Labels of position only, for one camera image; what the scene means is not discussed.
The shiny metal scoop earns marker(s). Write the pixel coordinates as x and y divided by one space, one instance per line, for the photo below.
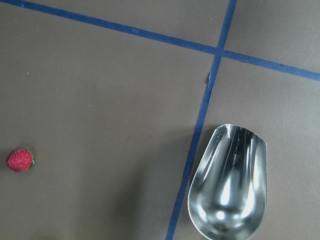
228 194

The red strawberry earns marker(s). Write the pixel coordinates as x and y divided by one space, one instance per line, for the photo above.
20 160

